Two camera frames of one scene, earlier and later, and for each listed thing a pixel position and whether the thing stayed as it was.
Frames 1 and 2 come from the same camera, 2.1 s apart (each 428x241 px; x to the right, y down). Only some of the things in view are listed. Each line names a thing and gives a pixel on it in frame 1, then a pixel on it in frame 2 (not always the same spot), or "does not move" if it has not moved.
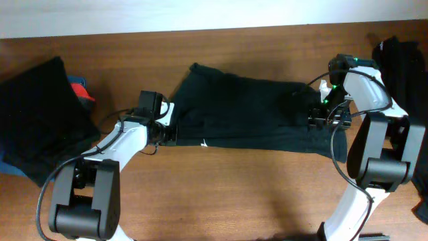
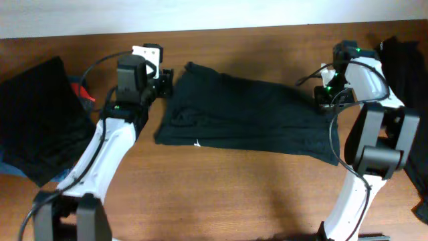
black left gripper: (171, 134) to (166, 82)
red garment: (81, 92) does not move
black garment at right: (404, 67) does not move
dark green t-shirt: (215, 108) does not move
